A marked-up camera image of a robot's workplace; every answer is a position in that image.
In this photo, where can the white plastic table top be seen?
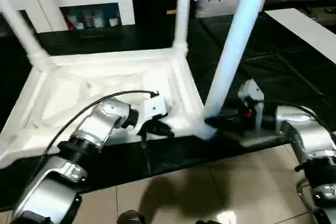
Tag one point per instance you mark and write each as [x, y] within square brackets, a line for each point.
[92, 72]

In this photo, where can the white plastic table leg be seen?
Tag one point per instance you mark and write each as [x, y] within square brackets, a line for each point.
[236, 37]
[182, 11]
[23, 24]

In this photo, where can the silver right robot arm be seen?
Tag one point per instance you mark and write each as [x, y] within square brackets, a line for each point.
[309, 134]

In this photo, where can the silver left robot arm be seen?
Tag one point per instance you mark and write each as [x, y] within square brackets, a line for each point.
[97, 124]

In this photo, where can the white plastic upturned table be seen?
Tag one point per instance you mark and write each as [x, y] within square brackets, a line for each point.
[275, 72]

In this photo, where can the black floor stand foot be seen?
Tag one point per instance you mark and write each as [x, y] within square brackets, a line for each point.
[300, 168]

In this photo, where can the dark robot leg part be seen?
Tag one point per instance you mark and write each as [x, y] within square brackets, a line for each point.
[130, 217]
[210, 222]

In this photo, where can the white cup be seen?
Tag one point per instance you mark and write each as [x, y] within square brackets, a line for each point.
[113, 22]

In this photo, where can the yellow label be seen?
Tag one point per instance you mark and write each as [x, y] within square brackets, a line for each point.
[171, 12]

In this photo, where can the silver metal floor frame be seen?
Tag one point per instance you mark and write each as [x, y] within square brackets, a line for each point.
[300, 190]

